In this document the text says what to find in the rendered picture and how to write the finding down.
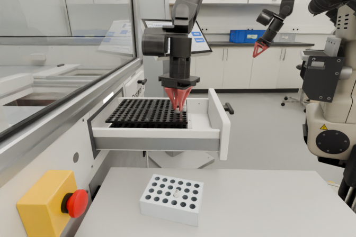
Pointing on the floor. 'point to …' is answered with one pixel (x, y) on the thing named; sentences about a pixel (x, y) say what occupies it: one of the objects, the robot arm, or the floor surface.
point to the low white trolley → (223, 205)
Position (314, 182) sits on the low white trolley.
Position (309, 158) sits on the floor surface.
